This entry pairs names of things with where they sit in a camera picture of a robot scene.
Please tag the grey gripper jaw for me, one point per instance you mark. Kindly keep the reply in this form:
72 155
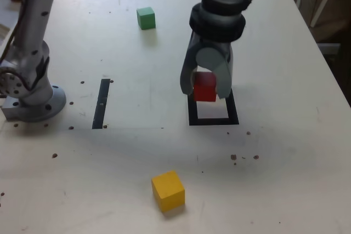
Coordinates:
211 60
187 75

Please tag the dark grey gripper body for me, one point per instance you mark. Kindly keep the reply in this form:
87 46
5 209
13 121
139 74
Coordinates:
214 45

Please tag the red cube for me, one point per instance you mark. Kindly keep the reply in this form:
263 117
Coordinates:
204 91

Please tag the green cube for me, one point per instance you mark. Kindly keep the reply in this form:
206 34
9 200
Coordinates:
146 19

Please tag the yellow cube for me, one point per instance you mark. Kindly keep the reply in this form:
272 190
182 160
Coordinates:
167 190

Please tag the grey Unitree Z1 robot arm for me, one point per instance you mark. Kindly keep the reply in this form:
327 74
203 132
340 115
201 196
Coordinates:
30 53

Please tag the black tape square outline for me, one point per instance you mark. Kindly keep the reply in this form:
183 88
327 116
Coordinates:
214 121

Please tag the black tape strip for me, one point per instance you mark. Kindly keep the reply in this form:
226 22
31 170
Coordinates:
100 108

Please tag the grey metal rail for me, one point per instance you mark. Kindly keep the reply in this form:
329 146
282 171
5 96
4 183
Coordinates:
329 48

